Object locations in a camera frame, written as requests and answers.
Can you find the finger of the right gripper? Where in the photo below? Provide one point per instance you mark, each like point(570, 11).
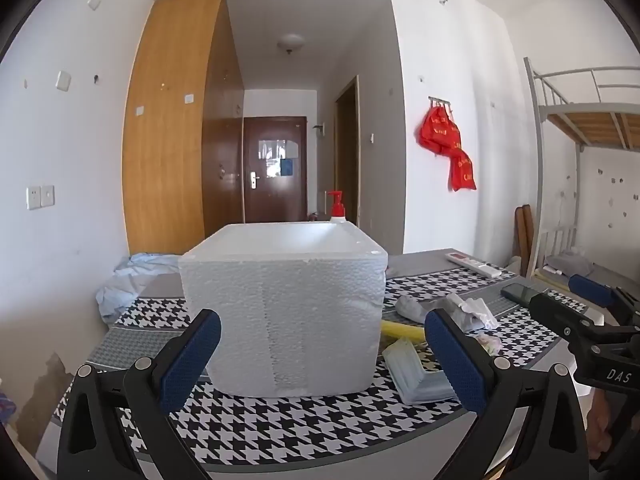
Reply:
point(560, 319)
point(592, 291)

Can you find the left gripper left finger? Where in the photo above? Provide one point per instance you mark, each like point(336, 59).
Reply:
point(93, 444)

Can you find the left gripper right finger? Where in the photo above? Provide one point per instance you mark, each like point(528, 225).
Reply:
point(551, 443)

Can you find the blue face mask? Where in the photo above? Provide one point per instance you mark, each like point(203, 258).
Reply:
point(415, 385)

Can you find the yellow sponge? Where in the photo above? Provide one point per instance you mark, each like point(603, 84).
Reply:
point(398, 331)

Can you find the grey sock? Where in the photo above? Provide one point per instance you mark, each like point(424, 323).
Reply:
point(416, 311)

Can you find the person's right hand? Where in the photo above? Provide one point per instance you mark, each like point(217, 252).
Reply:
point(598, 418)

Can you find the grey pillow on bed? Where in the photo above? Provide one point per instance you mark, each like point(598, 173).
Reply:
point(569, 263)

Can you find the black smartphone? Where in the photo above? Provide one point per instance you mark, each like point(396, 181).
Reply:
point(519, 294)

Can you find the green floral tissue pack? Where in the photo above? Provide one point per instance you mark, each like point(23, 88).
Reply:
point(491, 344)

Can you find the white remote control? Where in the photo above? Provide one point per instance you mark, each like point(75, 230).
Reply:
point(474, 265)

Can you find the light blue crumpled cloth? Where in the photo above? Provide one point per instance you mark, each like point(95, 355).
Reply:
point(129, 280)

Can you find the houndstooth table cloth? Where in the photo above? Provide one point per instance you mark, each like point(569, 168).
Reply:
point(235, 434)

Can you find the metal bunk bed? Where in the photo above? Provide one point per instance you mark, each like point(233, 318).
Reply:
point(586, 128)

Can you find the red hanging bags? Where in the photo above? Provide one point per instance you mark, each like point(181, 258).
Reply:
point(440, 135)

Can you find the white foam box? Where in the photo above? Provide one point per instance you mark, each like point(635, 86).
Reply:
point(300, 305)

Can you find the white red pump bottle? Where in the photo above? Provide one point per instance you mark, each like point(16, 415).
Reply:
point(338, 210)

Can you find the dark brown entrance door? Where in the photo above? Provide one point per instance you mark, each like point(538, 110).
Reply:
point(275, 169)

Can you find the side wooden door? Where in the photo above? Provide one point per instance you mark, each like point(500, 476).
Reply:
point(347, 149)

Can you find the light wooden wardrobe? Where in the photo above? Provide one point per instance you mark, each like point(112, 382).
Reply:
point(182, 137)

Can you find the round ceiling lamp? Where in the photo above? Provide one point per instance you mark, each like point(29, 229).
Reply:
point(290, 43)

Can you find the wooden planks by wall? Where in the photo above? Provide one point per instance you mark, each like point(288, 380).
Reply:
point(524, 231)

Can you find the white wall sockets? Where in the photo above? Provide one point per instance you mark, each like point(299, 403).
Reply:
point(39, 197)

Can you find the white wall switch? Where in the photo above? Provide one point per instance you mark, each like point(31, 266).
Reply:
point(63, 81)

